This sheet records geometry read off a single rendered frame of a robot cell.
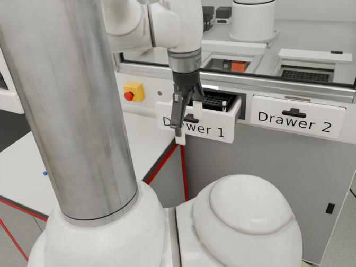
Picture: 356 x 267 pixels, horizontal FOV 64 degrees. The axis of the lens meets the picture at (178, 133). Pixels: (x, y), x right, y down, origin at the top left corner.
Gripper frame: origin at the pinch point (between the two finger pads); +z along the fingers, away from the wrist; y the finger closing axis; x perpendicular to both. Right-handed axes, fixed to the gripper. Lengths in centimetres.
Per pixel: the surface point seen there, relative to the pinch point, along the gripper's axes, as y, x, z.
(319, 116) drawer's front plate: 22.5, -35.9, 1.9
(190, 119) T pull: 5.0, 1.8, 0.2
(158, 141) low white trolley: 7.7, 17.7, 15.4
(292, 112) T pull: 19.6, -27.9, 0.0
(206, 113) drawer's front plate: 8.5, -2.3, -1.1
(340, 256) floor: 38, -62, 91
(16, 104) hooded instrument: -1, 83, 6
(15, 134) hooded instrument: 6, 109, 33
